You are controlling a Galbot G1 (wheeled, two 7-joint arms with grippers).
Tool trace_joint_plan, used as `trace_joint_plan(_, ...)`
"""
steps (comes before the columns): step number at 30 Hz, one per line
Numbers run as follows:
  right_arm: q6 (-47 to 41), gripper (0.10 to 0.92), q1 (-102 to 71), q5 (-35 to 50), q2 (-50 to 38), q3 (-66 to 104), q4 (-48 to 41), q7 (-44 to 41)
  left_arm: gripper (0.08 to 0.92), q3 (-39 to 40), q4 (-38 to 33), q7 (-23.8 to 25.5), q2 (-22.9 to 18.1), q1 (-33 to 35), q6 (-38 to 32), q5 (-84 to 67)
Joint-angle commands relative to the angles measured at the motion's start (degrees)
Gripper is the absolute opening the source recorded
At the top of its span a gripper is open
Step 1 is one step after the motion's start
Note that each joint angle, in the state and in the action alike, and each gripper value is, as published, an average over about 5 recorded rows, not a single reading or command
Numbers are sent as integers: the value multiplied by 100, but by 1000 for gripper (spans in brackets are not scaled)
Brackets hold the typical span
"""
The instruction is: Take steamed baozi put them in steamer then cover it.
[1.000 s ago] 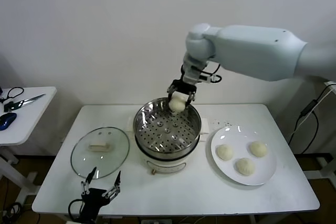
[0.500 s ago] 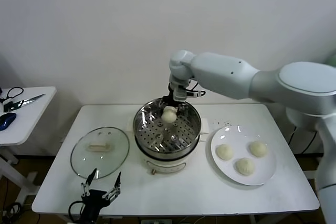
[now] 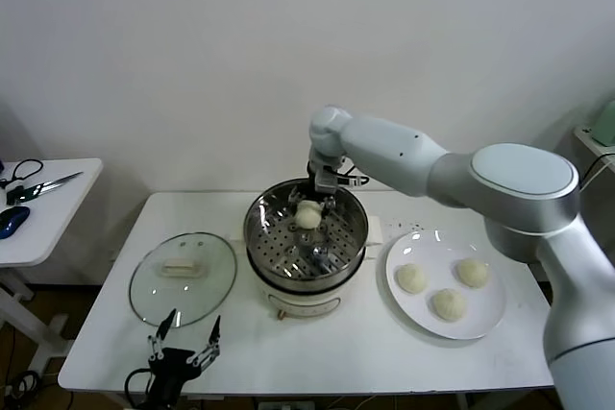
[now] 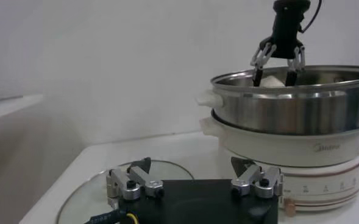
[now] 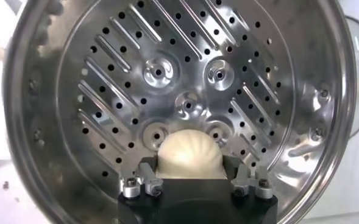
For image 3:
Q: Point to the steel scissors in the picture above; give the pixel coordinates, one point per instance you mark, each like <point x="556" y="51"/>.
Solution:
<point x="61" y="180"/>

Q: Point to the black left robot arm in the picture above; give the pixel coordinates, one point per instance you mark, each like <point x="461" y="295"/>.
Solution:
<point x="163" y="393"/>

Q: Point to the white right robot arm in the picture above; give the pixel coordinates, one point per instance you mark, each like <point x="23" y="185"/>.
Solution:
<point x="523" y="179"/>

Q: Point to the white steamed baozi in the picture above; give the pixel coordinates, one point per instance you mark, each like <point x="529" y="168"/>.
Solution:
<point x="473" y="272"/>
<point x="450" y="305"/>
<point x="307" y="215"/>
<point x="410" y="278"/>

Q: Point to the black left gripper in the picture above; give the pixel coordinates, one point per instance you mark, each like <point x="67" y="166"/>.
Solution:
<point x="173" y="362"/>

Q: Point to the stainless steel steamer basket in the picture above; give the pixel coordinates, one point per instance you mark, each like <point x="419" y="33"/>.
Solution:
<point x="356" y="230"/>

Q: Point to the blue computer mouse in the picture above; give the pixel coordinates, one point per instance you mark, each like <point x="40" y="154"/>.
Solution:
<point x="12" y="220"/>

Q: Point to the pale green appliance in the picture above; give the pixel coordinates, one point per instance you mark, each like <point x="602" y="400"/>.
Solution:
<point x="606" y="129"/>

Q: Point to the white side table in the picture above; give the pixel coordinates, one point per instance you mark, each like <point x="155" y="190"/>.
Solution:
<point x="48" y="218"/>

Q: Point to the white shelf table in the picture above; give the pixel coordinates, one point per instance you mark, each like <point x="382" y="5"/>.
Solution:
<point x="583" y="134"/>

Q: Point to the white electric cooker pot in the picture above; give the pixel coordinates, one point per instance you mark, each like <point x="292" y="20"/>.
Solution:
<point x="302" y="304"/>

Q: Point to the white round plate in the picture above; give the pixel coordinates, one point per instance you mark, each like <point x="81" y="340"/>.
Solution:
<point x="485" y="316"/>

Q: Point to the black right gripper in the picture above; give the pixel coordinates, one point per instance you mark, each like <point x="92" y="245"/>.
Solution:
<point x="311" y="182"/>

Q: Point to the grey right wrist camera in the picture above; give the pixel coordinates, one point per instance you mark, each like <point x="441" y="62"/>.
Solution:
<point x="326" y="182"/>

